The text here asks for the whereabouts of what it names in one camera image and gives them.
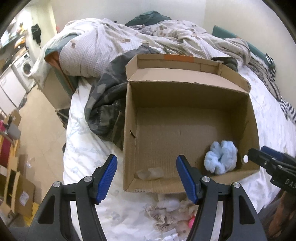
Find white floral bed duvet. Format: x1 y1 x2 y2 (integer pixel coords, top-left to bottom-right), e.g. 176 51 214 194
63 67 295 240

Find white kitchen cabinets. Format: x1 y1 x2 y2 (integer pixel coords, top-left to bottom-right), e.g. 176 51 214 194
1 68 26 114

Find dark teal pillow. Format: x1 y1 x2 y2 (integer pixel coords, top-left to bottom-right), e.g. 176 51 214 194
212 24 276 70

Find crumpled checkered beige quilt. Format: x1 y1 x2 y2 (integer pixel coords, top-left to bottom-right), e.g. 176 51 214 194
31 17 251 84

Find wooden shelf rack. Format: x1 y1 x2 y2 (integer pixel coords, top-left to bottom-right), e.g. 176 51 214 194
0 111 37 220

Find clear plastic packet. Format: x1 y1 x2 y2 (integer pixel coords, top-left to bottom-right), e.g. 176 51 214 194
136 167 164 181

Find black hanging bag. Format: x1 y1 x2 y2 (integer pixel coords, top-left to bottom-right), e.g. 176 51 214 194
31 24 42 44

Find person's right hand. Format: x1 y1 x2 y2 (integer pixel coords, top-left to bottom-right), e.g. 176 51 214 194
268 191 295 240

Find dark teal cloth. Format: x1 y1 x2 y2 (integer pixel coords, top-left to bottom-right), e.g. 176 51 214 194
125 11 171 27

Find white washing machine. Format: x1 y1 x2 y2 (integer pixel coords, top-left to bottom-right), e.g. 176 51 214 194
11 51 35 93

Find brown cardboard box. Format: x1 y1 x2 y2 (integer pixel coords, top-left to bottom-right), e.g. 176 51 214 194
123 54 259 194

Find large brown bedside box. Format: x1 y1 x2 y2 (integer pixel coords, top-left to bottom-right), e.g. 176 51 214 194
41 68 73 123

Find camouflage dark green jacket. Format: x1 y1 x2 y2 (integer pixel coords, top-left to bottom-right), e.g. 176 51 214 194
84 44 159 150

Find black white striped blanket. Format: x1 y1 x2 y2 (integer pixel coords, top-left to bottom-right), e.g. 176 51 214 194
247 53 295 125

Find beige frilly fabric scrunchie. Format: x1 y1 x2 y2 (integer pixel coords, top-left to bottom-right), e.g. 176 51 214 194
145 198 197 233

